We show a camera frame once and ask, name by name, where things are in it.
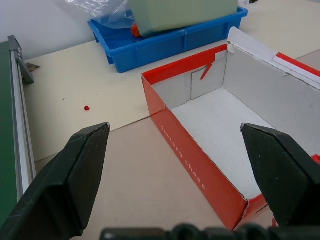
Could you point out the blue plastic bin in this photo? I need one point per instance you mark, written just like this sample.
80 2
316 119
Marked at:
160 47

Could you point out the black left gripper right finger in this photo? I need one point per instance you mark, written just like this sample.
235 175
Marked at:
280 172

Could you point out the small red crumb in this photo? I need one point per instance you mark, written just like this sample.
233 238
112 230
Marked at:
86 108

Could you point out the green panel with aluminium rail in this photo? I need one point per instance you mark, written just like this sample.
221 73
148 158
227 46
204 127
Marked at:
12 130

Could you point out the clear plastic bag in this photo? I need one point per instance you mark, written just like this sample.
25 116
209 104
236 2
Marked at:
110 12

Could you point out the pale green plastic container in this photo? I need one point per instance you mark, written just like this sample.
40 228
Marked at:
180 13

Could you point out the red cardboard shoe box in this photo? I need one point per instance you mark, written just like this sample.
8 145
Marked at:
212 117

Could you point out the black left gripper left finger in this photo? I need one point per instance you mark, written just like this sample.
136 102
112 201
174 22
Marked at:
62 185

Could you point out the small red-orange object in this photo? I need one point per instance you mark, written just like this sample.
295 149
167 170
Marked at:
135 30

